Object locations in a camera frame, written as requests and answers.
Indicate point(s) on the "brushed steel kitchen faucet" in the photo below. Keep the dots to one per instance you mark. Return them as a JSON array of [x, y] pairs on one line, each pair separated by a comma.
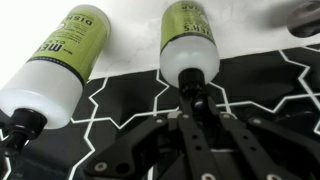
[[306, 18]]

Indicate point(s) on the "green label pump soap bottle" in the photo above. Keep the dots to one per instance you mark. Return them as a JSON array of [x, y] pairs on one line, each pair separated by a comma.
[[188, 56]]

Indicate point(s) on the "green cups behind sink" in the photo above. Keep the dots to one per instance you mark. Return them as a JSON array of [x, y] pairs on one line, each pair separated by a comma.
[[56, 73]]

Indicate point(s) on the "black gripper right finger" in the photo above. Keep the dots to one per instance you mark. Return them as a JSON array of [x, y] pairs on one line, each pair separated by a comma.
[[266, 146]]

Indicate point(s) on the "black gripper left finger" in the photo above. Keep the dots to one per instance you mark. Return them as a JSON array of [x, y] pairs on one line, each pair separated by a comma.
[[146, 146]]

